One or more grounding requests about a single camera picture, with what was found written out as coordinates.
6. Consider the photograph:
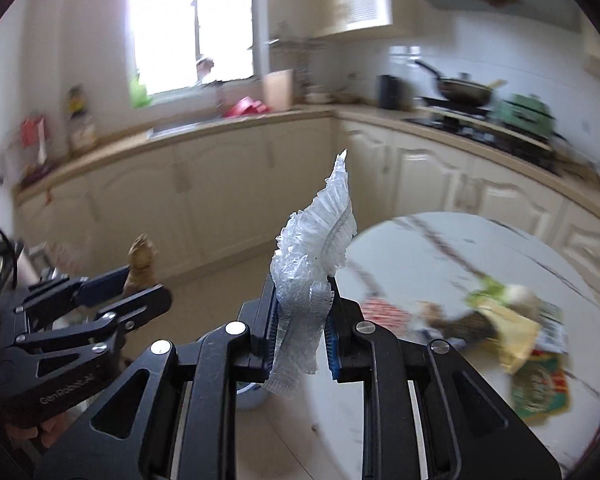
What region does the green red snack packet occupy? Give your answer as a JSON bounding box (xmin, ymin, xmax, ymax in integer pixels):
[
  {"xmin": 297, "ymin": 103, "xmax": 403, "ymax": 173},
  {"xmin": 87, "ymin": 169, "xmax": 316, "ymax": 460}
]
[{"xmin": 510, "ymin": 351, "xmax": 570, "ymax": 422}]

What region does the yellow snack bag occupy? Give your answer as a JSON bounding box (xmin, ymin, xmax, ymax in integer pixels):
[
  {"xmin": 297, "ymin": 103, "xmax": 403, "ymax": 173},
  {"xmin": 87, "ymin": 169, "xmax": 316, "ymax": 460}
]
[{"xmin": 466, "ymin": 276, "xmax": 540, "ymax": 375}]

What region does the clear plastic wrapper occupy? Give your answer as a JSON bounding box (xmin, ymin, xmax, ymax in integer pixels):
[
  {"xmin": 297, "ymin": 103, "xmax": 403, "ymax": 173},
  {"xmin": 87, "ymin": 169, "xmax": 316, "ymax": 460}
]
[{"xmin": 265, "ymin": 152, "xmax": 358, "ymax": 396}]

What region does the black snack wrapper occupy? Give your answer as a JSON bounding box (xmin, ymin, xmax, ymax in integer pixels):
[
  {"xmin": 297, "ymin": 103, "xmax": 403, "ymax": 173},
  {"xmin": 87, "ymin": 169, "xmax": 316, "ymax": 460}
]
[{"xmin": 419, "ymin": 302, "xmax": 498, "ymax": 350}]

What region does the red white snack wrapper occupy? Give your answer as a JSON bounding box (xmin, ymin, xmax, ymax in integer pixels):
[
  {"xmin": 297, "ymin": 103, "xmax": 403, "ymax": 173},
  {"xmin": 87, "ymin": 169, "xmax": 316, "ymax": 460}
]
[{"xmin": 361, "ymin": 297, "xmax": 411, "ymax": 337}]

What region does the white steamed bun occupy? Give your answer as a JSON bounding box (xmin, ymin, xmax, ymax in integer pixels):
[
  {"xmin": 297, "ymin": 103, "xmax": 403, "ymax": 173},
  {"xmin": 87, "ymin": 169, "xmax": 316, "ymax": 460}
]
[{"xmin": 503, "ymin": 284, "xmax": 541, "ymax": 320}]

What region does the blue trash bucket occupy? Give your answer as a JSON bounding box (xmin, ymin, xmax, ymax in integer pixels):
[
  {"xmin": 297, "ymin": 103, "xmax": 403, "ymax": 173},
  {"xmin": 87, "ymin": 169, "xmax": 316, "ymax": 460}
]
[{"xmin": 236, "ymin": 382, "xmax": 268, "ymax": 411}]

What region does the kitchen window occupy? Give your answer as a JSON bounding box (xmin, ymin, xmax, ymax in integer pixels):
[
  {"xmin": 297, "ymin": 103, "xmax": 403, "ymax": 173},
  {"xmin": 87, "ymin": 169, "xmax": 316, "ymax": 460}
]
[{"xmin": 126, "ymin": 0, "xmax": 256, "ymax": 98}]

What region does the white barcode sachet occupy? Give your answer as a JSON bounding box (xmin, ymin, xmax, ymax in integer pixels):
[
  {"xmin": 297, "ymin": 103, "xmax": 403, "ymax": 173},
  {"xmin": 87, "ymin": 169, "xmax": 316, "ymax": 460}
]
[{"xmin": 535, "ymin": 300, "xmax": 568, "ymax": 354}]

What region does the large jar with yellow label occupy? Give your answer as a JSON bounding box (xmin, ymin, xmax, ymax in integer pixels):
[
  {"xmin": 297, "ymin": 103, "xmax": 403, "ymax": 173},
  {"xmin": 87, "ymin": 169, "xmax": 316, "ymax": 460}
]
[{"xmin": 68, "ymin": 84, "xmax": 98, "ymax": 156}]

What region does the red utensil holder rack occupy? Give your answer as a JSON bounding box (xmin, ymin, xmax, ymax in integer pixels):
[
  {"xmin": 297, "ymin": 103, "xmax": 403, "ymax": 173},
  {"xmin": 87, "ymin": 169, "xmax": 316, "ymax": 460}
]
[{"xmin": 18, "ymin": 113, "xmax": 56, "ymax": 188}]

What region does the green bottle on windowsill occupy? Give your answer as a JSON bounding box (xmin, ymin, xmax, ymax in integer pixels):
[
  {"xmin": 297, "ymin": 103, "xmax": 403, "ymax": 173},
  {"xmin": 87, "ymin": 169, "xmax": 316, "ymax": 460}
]
[{"xmin": 129, "ymin": 73, "xmax": 151, "ymax": 108}]

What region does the red dish basin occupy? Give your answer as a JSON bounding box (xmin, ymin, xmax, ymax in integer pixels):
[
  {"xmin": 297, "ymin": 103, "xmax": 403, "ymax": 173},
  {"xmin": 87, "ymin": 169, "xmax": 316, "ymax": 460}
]
[{"xmin": 223, "ymin": 96, "xmax": 270, "ymax": 118}]

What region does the black gas stove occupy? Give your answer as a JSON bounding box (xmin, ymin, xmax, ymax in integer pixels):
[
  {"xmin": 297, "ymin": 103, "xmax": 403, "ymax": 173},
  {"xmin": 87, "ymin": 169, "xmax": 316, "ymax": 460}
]
[{"xmin": 403, "ymin": 107, "xmax": 559, "ymax": 174}]

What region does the wooden cutting board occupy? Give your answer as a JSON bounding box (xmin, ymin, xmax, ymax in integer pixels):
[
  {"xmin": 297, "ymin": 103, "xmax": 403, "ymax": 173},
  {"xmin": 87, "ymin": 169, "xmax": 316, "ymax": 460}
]
[{"xmin": 262, "ymin": 70, "xmax": 294, "ymax": 112}]

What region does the green electric cooker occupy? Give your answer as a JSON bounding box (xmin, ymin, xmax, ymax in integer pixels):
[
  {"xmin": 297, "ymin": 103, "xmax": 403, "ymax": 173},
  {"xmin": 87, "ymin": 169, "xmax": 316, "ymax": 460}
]
[{"xmin": 489, "ymin": 93, "xmax": 555, "ymax": 140}]

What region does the black frying pan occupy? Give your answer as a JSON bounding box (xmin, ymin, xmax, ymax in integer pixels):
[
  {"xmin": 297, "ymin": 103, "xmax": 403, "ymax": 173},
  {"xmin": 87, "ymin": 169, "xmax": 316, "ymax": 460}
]
[{"xmin": 414, "ymin": 58, "xmax": 507, "ymax": 107}]

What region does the hanging utensil rack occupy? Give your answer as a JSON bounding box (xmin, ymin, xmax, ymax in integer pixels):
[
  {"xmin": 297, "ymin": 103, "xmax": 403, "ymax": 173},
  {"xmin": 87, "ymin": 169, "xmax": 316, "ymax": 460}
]
[{"xmin": 268, "ymin": 21, "xmax": 324, "ymax": 103}]

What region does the black electric kettle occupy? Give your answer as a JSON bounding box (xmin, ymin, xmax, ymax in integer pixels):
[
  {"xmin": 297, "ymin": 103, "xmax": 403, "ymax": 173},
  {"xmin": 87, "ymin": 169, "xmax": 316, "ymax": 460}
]
[{"xmin": 377, "ymin": 74, "xmax": 403, "ymax": 110}]

